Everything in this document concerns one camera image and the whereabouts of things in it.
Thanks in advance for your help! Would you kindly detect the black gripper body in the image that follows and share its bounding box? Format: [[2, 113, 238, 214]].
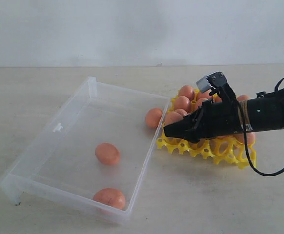
[[183, 101, 244, 143]]

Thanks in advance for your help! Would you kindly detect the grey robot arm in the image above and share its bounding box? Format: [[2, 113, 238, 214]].
[[164, 88, 284, 143]]

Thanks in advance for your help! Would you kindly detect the yellow plastic egg tray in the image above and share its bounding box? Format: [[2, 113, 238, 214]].
[[156, 88, 257, 169]]

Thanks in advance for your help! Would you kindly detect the clear plastic container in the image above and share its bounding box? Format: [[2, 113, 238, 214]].
[[0, 77, 170, 224]]

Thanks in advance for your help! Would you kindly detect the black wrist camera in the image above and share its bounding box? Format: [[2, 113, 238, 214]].
[[196, 71, 237, 103]]

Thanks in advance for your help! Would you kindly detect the black cable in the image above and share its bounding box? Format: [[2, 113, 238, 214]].
[[243, 70, 284, 176]]

